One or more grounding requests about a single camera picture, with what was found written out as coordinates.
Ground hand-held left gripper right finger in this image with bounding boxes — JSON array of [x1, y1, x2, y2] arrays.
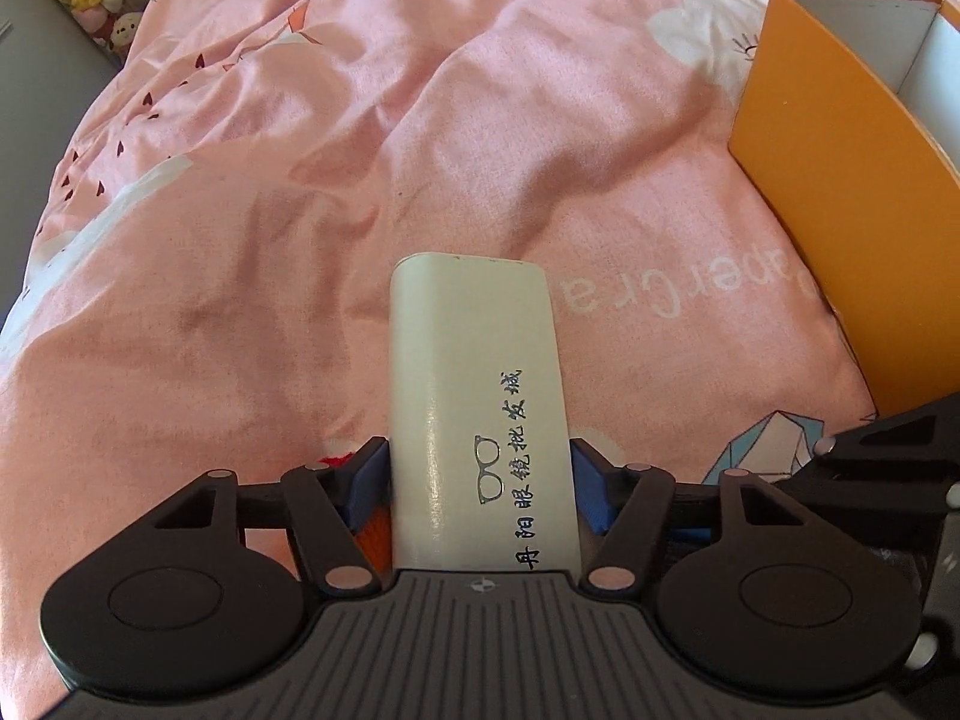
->
[[568, 436, 818, 593]]

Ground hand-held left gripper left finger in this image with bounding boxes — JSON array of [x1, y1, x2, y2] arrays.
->
[[146, 436, 391, 593]]

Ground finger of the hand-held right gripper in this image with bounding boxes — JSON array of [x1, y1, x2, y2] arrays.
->
[[780, 397, 960, 511]]

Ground white glasses case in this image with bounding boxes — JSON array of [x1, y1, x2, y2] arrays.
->
[[390, 250, 584, 571]]

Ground orange cardboard box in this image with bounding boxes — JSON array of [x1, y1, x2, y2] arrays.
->
[[727, 0, 960, 417]]

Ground pink printed blanket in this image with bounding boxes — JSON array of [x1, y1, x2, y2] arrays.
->
[[0, 0, 960, 720]]

